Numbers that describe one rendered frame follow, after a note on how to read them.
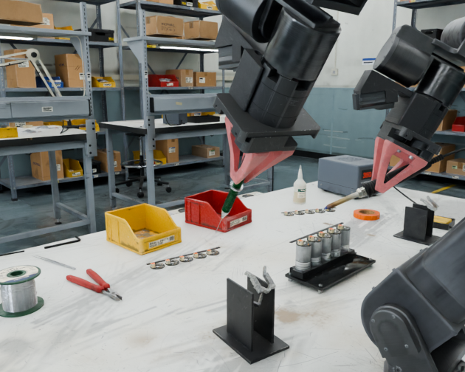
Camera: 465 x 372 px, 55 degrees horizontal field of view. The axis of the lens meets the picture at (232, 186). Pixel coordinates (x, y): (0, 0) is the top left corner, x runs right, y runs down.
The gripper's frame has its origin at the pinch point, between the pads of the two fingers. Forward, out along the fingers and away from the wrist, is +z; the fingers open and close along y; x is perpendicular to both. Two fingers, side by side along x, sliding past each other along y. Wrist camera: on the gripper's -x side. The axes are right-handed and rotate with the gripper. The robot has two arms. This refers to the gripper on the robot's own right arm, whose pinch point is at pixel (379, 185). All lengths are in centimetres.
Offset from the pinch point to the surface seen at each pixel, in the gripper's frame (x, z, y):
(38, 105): -125, 62, -189
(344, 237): 1.4, 11.0, -5.2
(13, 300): -40, 36, 14
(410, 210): 15.1, 2.9, -18.9
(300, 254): -6.0, 14.9, 2.6
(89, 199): -82, 109, -214
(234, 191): -21.1, 7.5, 17.0
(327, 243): -1.9, 12.5, -1.3
